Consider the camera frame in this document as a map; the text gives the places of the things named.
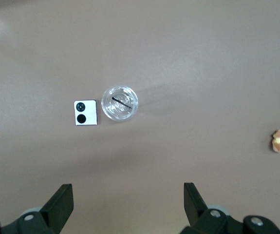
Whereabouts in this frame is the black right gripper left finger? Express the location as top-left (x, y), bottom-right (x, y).
top-left (2, 183), bottom-right (74, 234)

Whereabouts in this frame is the lilac flip phone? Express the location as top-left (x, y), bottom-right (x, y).
top-left (74, 99), bottom-right (100, 127)

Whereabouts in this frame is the clear glass cup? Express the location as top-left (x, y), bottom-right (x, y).
top-left (101, 85), bottom-right (139, 122)

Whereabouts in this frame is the brown table cover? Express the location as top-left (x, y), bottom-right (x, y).
top-left (0, 0), bottom-right (280, 234)

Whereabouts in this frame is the black stick in glass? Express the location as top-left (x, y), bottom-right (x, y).
top-left (111, 97), bottom-right (132, 109)

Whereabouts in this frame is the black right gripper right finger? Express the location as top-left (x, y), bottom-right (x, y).
top-left (180, 182), bottom-right (247, 234)

